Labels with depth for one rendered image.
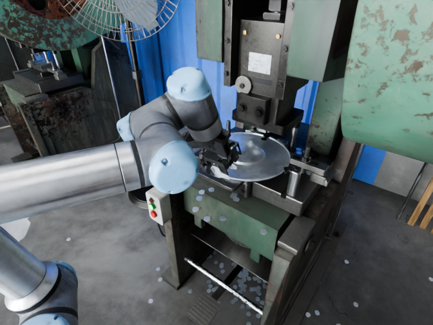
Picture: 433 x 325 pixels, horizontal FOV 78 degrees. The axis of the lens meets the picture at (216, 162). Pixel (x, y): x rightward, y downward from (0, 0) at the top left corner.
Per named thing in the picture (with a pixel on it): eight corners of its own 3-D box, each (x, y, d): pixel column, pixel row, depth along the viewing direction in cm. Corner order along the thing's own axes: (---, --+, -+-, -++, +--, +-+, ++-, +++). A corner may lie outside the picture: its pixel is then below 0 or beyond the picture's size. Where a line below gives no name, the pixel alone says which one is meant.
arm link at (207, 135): (178, 125, 58) (199, 100, 61) (185, 138, 62) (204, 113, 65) (205, 135, 55) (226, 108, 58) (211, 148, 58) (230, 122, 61)
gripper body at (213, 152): (227, 178, 67) (216, 149, 57) (200, 166, 71) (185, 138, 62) (243, 155, 70) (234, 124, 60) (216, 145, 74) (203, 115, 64)
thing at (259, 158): (262, 195, 72) (263, 193, 72) (183, 159, 87) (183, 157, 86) (303, 149, 91) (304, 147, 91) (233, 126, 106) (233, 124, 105)
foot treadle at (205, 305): (203, 336, 104) (203, 330, 101) (185, 320, 109) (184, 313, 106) (274, 240, 143) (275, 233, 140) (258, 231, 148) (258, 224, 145)
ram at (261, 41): (269, 131, 79) (283, 18, 62) (227, 118, 86) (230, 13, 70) (293, 112, 90) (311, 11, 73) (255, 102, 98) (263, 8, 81)
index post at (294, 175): (294, 197, 83) (299, 172, 77) (285, 193, 84) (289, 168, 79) (298, 192, 84) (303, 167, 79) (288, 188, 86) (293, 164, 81)
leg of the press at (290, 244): (277, 372, 104) (335, 199, 53) (251, 351, 110) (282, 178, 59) (346, 227, 164) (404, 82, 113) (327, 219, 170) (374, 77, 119)
